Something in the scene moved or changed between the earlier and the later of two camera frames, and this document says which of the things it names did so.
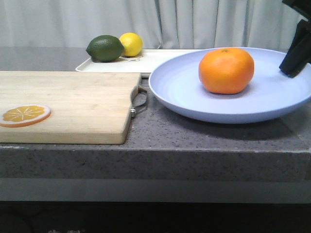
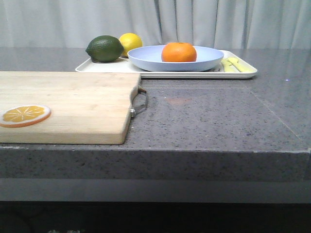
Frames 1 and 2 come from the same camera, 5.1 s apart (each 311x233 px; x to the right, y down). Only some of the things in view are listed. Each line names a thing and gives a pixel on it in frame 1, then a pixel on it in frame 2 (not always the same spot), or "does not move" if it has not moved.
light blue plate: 271,93 to 149,58
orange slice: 23,115 does not move
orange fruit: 226,71 to 179,52
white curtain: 161,24 does not move
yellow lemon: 132,44 does not move
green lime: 105,48 does not move
